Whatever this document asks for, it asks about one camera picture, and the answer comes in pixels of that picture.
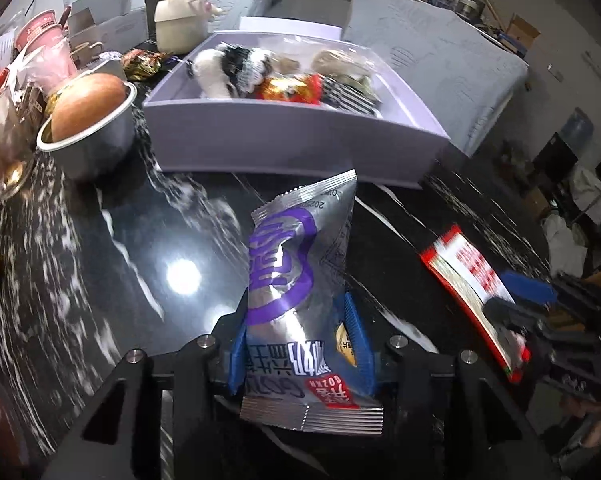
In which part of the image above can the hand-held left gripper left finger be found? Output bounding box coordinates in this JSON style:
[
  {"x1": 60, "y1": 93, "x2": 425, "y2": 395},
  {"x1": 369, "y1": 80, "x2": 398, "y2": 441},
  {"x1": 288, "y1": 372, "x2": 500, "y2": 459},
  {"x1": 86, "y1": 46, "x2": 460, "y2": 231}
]
[{"x1": 40, "y1": 302, "x2": 249, "y2": 480}]

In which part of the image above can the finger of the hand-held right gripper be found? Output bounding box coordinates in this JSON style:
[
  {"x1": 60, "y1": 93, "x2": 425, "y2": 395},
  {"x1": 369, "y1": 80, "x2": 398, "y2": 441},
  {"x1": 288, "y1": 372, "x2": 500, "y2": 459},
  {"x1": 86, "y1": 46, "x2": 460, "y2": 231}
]
[
  {"x1": 483, "y1": 297, "x2": 601, "y2": 347},
  {"x1": 501, "y1": 271, "x2": 557, "y2": 307}
]

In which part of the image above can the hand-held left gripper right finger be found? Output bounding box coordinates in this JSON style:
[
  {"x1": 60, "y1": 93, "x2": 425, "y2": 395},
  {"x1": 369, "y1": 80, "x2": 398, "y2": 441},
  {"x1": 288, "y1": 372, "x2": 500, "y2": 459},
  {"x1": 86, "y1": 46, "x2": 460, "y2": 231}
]
[{"x1": 341, "y1": 290, "x2": 564, "y2": 480}]

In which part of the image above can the red white packet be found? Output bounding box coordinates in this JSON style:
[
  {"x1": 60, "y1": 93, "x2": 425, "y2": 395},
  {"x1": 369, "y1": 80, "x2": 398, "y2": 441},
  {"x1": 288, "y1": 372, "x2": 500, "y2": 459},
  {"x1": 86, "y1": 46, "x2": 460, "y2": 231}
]
[{"x1": 419, "y1": 225, "x2": 532, "y2": 384}]

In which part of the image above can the silver purple snack packet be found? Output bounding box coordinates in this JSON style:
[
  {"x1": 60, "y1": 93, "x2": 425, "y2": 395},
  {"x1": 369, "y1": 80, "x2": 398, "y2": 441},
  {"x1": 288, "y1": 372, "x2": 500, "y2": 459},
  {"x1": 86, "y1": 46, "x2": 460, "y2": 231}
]
[{"x1": 240, "y1": 169, "x2": 386, "y2": 437}]

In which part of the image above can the lavender gift box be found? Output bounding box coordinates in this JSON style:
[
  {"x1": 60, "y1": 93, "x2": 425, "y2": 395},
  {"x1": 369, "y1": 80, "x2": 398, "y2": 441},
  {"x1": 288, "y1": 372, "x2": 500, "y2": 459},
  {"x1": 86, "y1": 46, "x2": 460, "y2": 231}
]
[{"x1": 143, "y1": 16, "x2": 452, "y2": 190}]

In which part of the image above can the person's right hand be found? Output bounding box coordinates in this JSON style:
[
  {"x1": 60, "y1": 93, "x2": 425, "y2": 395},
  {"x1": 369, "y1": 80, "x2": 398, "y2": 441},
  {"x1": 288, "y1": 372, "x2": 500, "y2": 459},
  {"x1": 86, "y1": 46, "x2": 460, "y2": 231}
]
[{"x1": 573, "y1": 400, "x2": 601, "y2": 452}]

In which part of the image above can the white plastic sack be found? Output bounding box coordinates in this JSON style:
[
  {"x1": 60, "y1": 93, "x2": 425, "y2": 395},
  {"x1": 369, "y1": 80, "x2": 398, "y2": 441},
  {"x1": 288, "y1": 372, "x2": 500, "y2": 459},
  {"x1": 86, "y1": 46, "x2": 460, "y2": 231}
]
[{"x1": 543, "y1": 210, "x2": 589, "y2": 279}]

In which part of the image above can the blue water jug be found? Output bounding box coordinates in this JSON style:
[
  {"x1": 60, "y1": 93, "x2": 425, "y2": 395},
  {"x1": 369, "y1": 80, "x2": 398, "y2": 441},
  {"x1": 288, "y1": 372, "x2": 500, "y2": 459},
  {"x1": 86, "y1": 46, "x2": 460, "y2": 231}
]
[{"x1": 561, "y1": 108, "x2": 594, "y2": 149}]

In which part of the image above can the round metal tin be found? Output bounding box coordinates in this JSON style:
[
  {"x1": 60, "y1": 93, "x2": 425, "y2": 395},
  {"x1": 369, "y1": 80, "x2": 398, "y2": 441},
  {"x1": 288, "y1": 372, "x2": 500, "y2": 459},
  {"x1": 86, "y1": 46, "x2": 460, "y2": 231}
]
[{"x1": 36, "y1": 80, "x2": 138, "y2": 181}]

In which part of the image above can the black white gingham hair bow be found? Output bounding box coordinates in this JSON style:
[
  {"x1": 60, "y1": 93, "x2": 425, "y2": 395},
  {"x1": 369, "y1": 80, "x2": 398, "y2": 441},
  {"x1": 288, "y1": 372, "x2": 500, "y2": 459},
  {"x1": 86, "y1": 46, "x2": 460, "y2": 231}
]
[{"x1": 321, "y1": 77, "x2": 382, "y2": 114}]

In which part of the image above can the brown cardboard box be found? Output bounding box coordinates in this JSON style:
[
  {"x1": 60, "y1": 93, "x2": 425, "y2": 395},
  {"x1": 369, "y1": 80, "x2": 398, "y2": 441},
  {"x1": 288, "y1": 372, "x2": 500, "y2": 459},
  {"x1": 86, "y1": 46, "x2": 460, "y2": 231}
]
[{"x1": 501, "y1": 15, "x2": 541, "y2": 54}]

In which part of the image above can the red orange candy wrapper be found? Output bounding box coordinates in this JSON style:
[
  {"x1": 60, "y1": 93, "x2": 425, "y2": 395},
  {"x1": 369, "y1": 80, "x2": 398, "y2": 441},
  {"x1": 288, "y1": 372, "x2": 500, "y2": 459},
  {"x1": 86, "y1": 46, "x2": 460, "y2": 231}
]
[{"x1": 254, "y1": 74, "x2": 327, "y2": 106}]

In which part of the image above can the cream plush hair clip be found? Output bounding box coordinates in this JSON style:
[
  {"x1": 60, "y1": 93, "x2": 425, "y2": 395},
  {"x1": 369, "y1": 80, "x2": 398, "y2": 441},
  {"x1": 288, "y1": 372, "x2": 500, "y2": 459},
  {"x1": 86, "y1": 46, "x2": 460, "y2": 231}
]
[{"x1": 194, "y1": 49, "x2": 242, "y2": 99}]

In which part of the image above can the black white lace hair clip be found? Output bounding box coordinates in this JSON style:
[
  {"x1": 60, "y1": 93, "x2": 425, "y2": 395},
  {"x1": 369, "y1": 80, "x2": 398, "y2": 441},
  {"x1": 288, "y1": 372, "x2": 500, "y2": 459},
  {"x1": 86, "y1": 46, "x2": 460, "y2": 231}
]
[{"x1": 215, "y1": 44, "x2": 282, "y2": 99}]

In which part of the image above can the brown bread bun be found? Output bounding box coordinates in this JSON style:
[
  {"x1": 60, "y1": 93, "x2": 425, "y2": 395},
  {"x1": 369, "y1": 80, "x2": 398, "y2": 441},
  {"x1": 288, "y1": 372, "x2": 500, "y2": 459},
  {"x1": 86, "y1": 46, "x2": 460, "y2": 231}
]
[{"x1": 50, "y1": 74, "x2": 128, "y2": 142}]

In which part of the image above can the brown gold candy wrapper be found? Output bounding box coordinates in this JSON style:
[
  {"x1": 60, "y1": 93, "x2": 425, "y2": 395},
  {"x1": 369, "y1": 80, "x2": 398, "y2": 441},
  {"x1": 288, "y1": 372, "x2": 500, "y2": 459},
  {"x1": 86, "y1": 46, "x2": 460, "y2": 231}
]
[{"x1": 120, "y1": 49, "x2": 174, "y2": 81}]

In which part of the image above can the clear plastic bag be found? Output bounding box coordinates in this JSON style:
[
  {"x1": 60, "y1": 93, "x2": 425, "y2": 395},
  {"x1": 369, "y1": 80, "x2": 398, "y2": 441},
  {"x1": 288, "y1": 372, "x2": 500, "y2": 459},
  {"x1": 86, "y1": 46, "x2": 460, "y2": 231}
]
[{"x1": 0, "y1": 50, "x2": 52, "y2": 202}]

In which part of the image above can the brown mug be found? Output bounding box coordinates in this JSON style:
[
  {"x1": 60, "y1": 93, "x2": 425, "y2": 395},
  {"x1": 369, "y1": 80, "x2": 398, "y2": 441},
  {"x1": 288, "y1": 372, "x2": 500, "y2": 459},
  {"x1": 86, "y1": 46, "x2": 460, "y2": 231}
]
[{"x1": 73, "y1": 41, "x2": 104, "y2": 64}]

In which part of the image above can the cream ceramic teapot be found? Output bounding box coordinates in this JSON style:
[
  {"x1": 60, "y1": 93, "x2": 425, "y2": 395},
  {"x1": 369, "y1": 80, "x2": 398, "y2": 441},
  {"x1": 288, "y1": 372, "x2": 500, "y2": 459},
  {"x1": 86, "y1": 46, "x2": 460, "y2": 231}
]
[{"x1": 154, "y1": 0, "x2": 224, "y2": 54}]

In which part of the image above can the white cardboard box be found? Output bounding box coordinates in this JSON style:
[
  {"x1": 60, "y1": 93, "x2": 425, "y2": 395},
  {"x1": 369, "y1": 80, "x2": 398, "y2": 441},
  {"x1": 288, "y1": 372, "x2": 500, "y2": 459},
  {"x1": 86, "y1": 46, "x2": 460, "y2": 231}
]
[{"x1": 68, "y1": 0, "x2": 149, "y2": 54}]

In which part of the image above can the pink cup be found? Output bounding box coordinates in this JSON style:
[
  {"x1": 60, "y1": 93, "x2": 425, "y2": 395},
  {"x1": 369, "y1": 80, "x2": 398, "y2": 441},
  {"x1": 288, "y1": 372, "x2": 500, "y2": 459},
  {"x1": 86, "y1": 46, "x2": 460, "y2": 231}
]
[{"x1": 14, "y1": 10, "x2": 79, "y2": 92}]

